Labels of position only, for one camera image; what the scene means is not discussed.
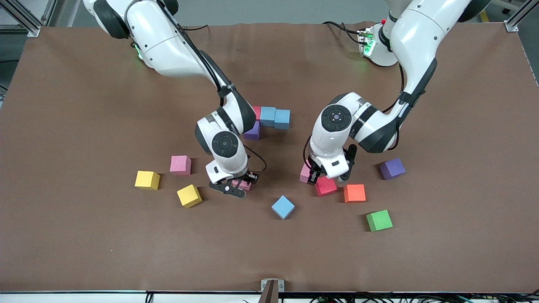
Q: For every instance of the red foam cube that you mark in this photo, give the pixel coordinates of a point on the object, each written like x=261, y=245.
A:
x=326, y=188
x=257, y=112

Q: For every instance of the grey metal bracket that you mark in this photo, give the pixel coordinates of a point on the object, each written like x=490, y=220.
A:
x=272, y=290

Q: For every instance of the yellow foam cube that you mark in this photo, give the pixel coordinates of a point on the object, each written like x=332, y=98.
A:
x=189, y=195
x=147, y=179

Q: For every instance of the purple foam cube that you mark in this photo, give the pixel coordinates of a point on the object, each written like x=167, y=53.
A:
x=254, y=134
x=392, y=168

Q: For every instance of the green foam cube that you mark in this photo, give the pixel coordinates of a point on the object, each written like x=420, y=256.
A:
x=379, y=220

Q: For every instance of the aluminium frame profile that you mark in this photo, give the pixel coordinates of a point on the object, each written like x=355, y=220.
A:
x=33, y=31
x=511, y=26

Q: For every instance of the pink foam cube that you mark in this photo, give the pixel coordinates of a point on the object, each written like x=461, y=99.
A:
x=180, y=165
x=304, y=173
x=246, y=187

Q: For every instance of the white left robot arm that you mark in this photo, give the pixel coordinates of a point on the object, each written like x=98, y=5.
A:
x=417, y=38

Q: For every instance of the blue foam cube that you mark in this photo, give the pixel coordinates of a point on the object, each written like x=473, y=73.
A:
x=283, y=206
x=267, y=117
x=282, y=119

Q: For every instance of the brown table cover sheet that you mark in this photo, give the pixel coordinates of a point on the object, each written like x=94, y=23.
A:
x=84, y=235

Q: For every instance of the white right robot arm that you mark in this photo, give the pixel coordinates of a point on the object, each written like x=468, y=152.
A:
x=168, y=50

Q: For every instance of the orange foam cube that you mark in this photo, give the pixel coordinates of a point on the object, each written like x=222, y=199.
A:
x=354, y=193

